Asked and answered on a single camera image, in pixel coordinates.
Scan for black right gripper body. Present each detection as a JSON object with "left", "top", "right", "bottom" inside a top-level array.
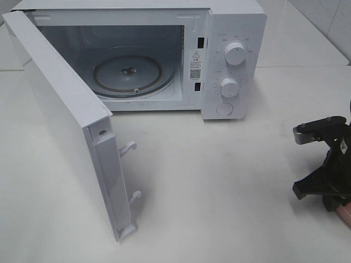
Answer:
[{"left": 321, "top": 136, "right": 350, "bottom": 197}]

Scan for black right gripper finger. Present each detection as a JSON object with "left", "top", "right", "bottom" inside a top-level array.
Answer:
[
  {"left": 292, "top": 175, "right": 329, "bottom": 200},
  {"left": 322, "top": 195, "right": 346, "bottom": 211}
]

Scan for pink round plate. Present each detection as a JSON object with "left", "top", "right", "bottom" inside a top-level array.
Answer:
[{"left": 336, "top": 203, "right": 351, "bottom": 227}]

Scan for round white door button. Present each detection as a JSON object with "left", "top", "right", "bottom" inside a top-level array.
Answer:
[{"left": 216, "top": 102, "right": 233, "bottom": 116}]

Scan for white microwave door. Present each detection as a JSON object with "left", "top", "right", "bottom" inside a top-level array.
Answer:
[{"left": 3, "top": 11, "right": 141, "bottom": 241}]

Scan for lower white timer knob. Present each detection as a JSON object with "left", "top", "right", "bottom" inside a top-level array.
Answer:
[{"left": 220, "top": 78, "right": 240, "bottom": 98}]

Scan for upper white power knob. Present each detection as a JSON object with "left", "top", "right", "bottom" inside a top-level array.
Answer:
[{"left": 224, "top": 41, "right": 247, "bottom": 66}]

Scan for white microwave oven body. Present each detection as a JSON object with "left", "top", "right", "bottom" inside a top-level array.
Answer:
[{"left": 8, "top": 1, "right": 267, "bottom": 119}]

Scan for glass microwave turntable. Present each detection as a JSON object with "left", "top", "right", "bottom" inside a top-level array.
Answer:
[{"left": 91, "top": 55, "right": 176, "bottom": 98}]

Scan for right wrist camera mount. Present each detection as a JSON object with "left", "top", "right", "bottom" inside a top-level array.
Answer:
[{"left": 293, "top": 116, "right": 349, "bottom": 146}]

